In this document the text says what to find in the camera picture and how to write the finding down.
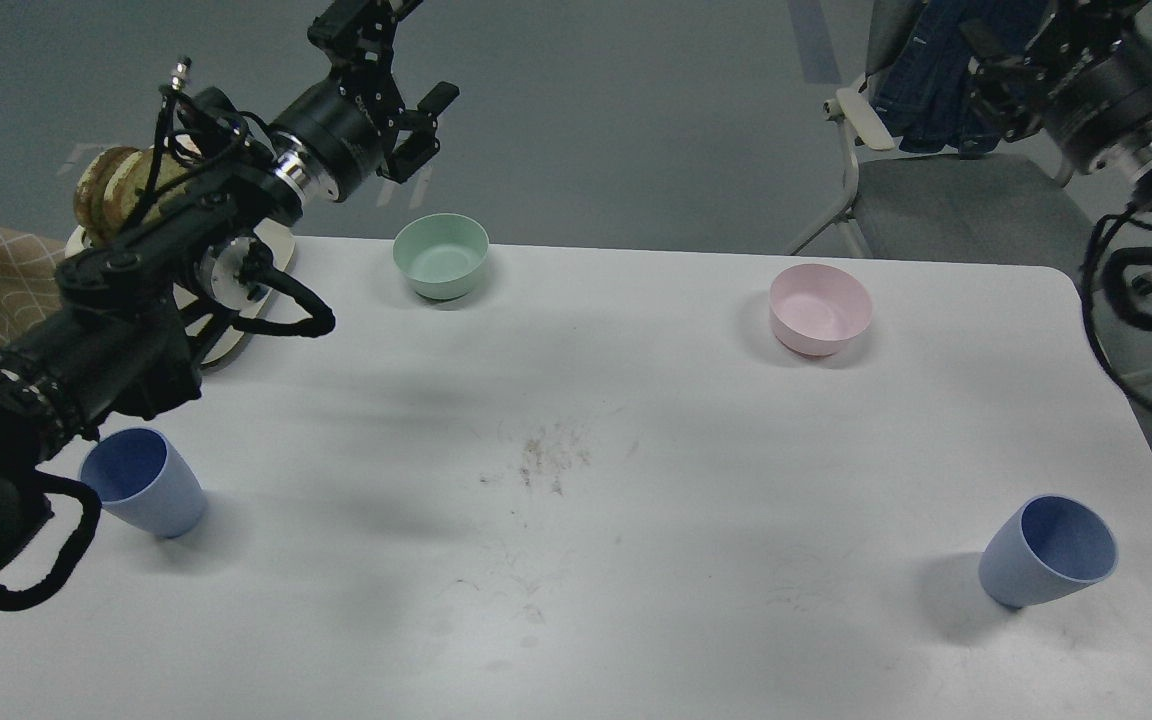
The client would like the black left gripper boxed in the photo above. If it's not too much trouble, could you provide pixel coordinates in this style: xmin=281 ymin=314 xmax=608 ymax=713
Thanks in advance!
xmin=273 ymin=1 xmax=460 ymax=202

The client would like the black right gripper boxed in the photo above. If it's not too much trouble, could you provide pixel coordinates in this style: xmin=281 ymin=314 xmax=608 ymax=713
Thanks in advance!
xmin=958 ymin=0 xmax=1152 ymax=183

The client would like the blue cup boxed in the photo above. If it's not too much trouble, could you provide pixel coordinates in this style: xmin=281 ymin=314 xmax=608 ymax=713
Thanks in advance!
xmin=977 ymin=495 xmax=1119 ymax=609
xmin=78 ymin=427 xmax=209 ymax=539

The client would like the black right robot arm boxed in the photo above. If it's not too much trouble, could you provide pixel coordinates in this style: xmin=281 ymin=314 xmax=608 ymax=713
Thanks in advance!
xmin=958 ymin=1 xmax=1152 ymax=415

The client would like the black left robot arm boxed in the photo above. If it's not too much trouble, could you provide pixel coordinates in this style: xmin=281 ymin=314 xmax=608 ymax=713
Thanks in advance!
xmin=0 ymin=1 xmax=460 ymax=612

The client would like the green bowl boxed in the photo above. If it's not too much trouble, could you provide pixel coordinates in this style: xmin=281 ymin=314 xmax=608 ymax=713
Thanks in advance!
xmin=392 ymin=213 xmax=490 ymax=301

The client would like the blue denim jacket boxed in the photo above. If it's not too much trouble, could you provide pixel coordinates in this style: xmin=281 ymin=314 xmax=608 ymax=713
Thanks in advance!
xmin=865 ymin=1 xmax=1048 ymax=156

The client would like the grey office chair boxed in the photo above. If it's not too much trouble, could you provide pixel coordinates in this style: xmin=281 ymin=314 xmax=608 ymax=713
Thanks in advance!
xmin=786 ymin=1 xmax=1092 ymax=278

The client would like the cream toaster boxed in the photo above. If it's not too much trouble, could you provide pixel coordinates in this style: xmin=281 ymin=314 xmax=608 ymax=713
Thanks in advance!
xmin=65 ymin=220 xmax=296 ymax=367

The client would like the front bread slice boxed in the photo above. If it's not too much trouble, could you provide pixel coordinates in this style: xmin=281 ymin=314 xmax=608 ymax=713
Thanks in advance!
xmin=93 ymin=150 xmax=187 ymax=242

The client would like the bread slice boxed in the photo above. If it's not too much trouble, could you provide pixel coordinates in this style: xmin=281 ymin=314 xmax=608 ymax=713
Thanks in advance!
xmin=71 ymin=147 xmax=124 ymax=243
xmin=93 ymin=150 xmax=187 ymax=242

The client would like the rear bread slice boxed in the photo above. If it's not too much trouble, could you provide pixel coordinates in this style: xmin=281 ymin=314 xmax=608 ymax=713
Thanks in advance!
xmin=71 ymin=147 xmax=124 ymax=243

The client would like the pink bowl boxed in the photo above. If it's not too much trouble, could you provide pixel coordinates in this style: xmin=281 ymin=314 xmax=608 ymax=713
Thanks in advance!
xmin=768 ymin=263 xmax=874 ymax=357

